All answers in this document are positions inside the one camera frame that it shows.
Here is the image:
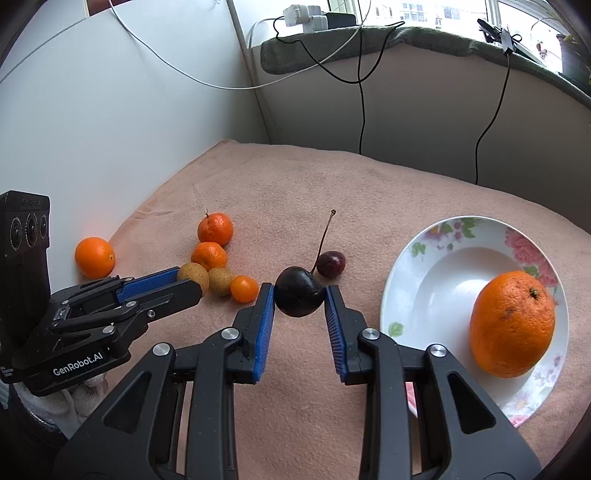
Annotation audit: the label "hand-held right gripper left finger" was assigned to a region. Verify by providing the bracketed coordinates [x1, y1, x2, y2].
[55, 282, 276, 480]

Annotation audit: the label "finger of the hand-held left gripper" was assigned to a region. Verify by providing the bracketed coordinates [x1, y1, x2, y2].
[50, 266, 182, 315]
[53, 279, 205, 344]

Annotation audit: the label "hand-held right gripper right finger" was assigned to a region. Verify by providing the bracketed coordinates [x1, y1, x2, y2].
[323, 285, 543, 480]

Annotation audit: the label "brown longan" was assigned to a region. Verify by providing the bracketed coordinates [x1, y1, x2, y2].
[208, 267, 235, 296]
[177, 262, 211, 297]

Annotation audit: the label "small orange kumquat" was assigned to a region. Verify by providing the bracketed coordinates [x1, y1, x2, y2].
[230, 275, 259, 304]

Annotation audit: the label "small mandarin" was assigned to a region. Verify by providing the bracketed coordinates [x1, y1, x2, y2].
[191, 241, 228, 271]

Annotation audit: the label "black cherry with stem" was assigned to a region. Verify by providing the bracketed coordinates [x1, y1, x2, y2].
[274, 210, 338, 318]

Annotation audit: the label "round smooth mandarin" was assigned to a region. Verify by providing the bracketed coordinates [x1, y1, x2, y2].
[75, 237, 116, 280]

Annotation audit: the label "mandarin with stem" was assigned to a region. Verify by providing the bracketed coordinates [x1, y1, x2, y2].
[198, 210, 234, 247]

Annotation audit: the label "white floral plate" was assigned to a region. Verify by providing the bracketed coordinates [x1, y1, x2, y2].
[379, 215, 570, 428]

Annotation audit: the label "large orange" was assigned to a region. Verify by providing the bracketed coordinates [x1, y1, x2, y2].
[470, 271, 556, 379]

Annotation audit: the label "person's left hand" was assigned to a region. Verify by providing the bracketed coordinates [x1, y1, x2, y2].
[21, 369, 108, 437]

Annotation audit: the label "pink blanket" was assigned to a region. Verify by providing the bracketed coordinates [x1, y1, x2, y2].
[69, 138, 585, 480]

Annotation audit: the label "green windowsill cloth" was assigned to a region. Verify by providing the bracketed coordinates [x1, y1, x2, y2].
[260, 25, 591, 107]

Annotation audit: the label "white plug chargers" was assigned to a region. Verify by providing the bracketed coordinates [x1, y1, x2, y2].
[283, 4, 329, 34]

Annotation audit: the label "black clip device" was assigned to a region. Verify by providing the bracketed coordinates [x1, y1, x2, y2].
[477, 18, 522, 55]

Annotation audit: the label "potted spider plant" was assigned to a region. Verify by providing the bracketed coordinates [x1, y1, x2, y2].
[531, 16, 591, 90]

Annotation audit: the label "long white cable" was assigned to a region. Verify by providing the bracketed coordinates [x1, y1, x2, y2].
[0, 0, 365, 92]

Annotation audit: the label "black power cable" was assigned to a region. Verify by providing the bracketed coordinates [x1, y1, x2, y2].
[272, 16, 400, 158]

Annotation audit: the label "black clip device cable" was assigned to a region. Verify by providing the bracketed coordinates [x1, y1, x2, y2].
[475, 46, 512, 186]

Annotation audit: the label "short white charger cable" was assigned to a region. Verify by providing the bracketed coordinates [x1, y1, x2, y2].
[248, 17, 283, 49]

